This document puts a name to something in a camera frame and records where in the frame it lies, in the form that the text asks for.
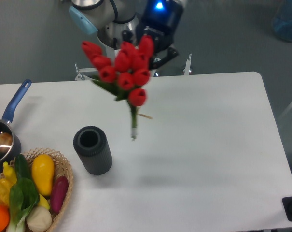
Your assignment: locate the purple eggplant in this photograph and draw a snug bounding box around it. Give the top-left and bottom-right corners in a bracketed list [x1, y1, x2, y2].
[50, 176, 69, 214]

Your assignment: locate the blue handled saucepan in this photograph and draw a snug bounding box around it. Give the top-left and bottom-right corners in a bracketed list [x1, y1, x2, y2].
[0, 79, 32, 173]

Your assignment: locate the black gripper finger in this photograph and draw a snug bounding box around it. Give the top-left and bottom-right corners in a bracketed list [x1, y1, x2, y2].
[149, 47, 179, 70]
[122, 30, 136, 46]

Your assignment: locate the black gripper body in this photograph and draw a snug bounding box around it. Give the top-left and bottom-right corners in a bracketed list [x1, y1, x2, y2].
[135, 0, 184, 52]

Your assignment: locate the brown bread roll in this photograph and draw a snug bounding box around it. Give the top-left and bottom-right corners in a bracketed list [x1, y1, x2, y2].
[0, 132, 13, 154]

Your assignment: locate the yellow squash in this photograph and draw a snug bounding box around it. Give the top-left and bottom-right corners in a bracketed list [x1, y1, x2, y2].
[31, 154, 55, 197]

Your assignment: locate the red tulip bouquet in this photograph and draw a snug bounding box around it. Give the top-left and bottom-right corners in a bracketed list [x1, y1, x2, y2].
[81, 35, 154, 140]

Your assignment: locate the small yellow gourd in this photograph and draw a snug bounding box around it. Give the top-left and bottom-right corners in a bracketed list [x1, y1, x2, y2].
[3, 162, 17, 184]

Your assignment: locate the dark grey ribbed vase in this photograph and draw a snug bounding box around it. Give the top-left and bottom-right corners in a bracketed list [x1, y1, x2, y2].
[73, 126, 112, 175]

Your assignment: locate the green cucumber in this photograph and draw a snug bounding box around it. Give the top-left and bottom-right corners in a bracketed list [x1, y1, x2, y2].
[14, 154, 32, 181]

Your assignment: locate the yellow banana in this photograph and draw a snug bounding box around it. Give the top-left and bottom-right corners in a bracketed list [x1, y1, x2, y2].
[37, 194, 51, 210]

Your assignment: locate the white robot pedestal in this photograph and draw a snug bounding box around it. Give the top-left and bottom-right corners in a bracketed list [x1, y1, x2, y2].
[74, 14, 194, 81]

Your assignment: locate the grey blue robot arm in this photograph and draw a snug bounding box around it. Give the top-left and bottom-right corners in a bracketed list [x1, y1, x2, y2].
[69, 0, 187, 70]

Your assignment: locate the green bok choy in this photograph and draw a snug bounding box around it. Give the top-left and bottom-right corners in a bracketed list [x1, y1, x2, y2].
[5, 177, 40, 232]

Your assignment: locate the blue transparent container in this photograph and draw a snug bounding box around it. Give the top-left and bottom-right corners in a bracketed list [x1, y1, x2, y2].
[271, 0, 292, 42]

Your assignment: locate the white garlic bulb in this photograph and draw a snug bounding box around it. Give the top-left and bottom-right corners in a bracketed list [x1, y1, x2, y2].
[26, 206, 52, 232]

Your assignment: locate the yellow bell pepper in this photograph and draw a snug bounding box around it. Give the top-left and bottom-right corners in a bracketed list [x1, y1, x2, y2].
[0, 178, 13, 207]

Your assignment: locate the woven wicker basket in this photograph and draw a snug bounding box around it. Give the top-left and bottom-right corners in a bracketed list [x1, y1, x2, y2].
[0, 149, 73, 232]

